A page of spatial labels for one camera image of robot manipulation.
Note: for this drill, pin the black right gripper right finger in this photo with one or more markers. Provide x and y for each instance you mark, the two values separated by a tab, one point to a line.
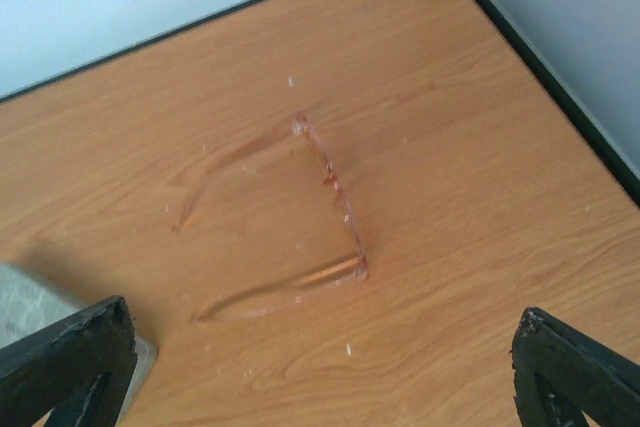
564	378

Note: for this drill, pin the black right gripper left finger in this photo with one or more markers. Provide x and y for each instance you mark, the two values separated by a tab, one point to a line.
74	372

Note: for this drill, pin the grey green glasses case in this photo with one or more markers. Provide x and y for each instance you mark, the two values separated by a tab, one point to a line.
30	302

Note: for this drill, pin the transparent orange sunglasses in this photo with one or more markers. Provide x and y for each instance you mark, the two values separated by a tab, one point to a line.
354	267

